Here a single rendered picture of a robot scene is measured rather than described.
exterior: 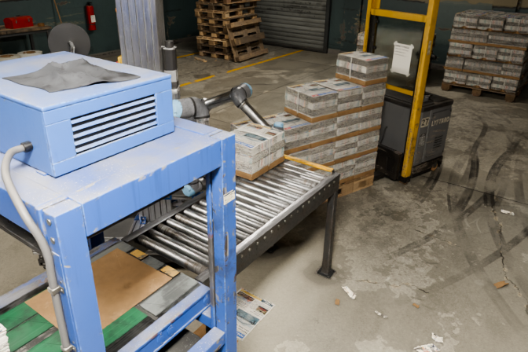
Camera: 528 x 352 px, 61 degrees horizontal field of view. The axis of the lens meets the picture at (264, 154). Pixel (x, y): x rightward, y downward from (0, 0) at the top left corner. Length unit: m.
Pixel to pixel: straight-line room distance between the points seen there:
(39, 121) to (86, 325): 0.56
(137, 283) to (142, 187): 0.87
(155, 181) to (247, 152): 1.51
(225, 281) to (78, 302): 0.67
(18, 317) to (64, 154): 0.93
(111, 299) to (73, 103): 0.99
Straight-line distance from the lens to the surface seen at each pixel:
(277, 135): 2.96
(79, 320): 1.35
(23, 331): 2.03
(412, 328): 3.14
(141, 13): 3.06
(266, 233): 2.37
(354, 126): 4.17
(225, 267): 1.77
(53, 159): 1.32
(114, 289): 2.09
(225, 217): 1.64
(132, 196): 1.28
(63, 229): 1.18
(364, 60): 4.08
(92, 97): 1.34
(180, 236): 2.36
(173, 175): 1.37
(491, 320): 3.40
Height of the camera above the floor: 2.11
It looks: 24 degrees down
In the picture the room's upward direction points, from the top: 1 degrees clockwise
